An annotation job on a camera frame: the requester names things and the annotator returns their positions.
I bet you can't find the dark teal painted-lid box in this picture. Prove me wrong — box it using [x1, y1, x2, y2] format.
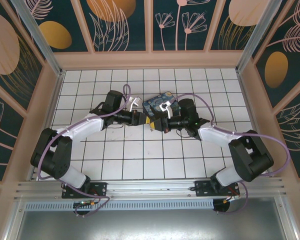
[142, 92, 183, 119]

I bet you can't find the black base plate right arm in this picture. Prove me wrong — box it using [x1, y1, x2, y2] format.
[194, 180, 241, 197]

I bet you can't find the black base plate left arm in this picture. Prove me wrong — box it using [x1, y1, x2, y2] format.
[61, 182, 108, 199]

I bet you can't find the grey metal sheet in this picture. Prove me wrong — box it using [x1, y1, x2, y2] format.
[4, 197, 298, 240]

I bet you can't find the aluminium mounting rail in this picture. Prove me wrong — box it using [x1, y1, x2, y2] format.
[13, 176, 287, 201]

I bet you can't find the grey slotted cable duct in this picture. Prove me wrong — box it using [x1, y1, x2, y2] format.
[24, 199, 215, 211]

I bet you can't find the aluminium frame post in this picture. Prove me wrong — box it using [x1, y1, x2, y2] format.
[11, 0, 66, 77]
[234, 0, 277, 75]

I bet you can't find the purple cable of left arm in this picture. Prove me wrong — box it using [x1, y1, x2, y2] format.
[36, 84, 132, 217]

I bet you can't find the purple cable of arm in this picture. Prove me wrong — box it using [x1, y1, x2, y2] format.
[173, 93, 291, 216]
[36, 84, 132, 217]

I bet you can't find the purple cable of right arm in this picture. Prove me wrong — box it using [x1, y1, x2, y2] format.
[173, 93, 291, 216]

